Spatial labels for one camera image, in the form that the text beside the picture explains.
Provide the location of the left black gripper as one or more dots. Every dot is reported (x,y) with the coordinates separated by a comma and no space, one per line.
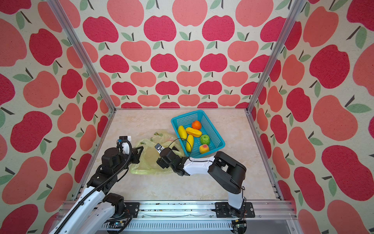
(136,155)

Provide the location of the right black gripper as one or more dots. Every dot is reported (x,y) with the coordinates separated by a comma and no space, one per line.
(160,161)

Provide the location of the yellow plastic bag with fruit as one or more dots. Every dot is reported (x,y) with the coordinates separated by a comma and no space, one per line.
(149,156)

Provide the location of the yellow banana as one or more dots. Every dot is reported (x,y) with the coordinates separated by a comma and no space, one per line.
(193,132)
(190,143)

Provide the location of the yellow lemon fruit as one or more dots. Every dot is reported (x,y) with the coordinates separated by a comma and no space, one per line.
(182,132)

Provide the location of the yellow red peach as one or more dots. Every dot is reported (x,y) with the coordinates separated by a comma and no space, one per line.
(204,148)

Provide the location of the green apple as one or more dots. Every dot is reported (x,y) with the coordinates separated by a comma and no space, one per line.
(205,139)

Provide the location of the orange fruit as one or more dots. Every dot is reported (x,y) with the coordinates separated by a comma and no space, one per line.
(196,125)

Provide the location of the turquoise plastic basket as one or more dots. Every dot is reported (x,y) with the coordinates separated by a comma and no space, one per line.
(186,120)

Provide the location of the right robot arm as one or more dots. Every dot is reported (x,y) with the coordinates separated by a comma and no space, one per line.
(225,170)

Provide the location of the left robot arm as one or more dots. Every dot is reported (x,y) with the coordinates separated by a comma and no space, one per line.
(98,205)

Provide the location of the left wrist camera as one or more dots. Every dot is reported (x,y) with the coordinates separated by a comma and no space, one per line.
(124,145)

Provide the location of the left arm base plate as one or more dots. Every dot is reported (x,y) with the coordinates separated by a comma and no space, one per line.
(120,209)

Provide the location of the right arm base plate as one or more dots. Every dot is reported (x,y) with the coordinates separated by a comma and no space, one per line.
(224,210)

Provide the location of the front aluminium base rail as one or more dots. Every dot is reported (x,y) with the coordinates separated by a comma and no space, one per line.
(169,216)

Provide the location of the left aluminium frame post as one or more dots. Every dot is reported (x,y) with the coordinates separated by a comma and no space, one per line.
(63,19)

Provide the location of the aluminium frame post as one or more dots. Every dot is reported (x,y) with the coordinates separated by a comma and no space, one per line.
(279,46)
(63,19)

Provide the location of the right aluminium frame post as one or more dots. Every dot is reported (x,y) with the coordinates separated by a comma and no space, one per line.
(279,46)

